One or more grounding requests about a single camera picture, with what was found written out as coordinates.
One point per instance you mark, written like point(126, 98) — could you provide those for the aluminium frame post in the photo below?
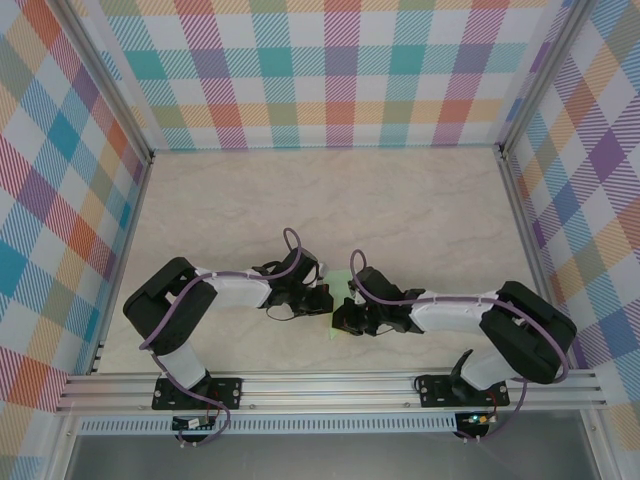
point(108, 80)
point(542, 80)

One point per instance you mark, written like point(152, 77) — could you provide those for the circuit board with yellow connector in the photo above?
point(480, 419)

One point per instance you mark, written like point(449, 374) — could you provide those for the aluminium table side rail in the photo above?
point(137, 200)
point(532, 250)

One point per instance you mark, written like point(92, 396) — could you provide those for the small black circuit board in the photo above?
point(190, 424)

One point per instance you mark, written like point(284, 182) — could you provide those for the long aluminium mounting rail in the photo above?
point(325, 390)

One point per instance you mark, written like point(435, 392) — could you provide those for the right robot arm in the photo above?
point(530, 330)

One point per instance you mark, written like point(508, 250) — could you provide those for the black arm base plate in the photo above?
point(432, 392)
point(230, 391)

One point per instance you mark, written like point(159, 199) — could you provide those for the grey metal panel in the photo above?
point(325, 457)

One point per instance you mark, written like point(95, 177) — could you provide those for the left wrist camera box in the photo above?
point(324, 270)

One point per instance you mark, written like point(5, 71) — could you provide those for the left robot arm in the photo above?
point(165, 310)

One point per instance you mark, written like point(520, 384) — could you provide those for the light green paper sheet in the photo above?
point(340, 285)

